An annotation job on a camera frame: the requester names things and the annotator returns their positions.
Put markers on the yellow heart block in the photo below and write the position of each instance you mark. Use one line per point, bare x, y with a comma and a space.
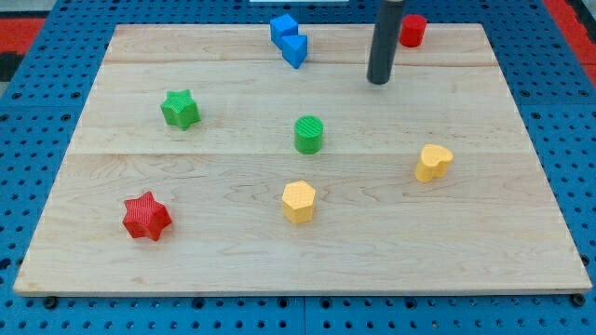
434, 162

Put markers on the yellow hexagon block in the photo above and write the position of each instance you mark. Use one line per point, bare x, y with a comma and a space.
298, 201

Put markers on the green cylinder block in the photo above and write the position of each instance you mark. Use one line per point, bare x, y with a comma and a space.
308, 133

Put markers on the light wooden board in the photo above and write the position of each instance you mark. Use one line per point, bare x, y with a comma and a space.
490, 226

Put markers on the blue triangular prism block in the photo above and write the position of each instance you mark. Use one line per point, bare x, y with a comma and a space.
294, 49

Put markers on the green star block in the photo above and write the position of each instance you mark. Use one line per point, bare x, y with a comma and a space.
180, 109

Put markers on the blue cube block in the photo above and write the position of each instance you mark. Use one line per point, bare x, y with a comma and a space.
281, 26

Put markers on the red star block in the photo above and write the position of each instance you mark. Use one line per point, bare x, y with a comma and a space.
145, 217

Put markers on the red cylinder block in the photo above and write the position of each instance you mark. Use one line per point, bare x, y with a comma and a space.
413, 28

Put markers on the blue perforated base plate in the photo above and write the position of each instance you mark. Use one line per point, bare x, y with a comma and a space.
549, 83

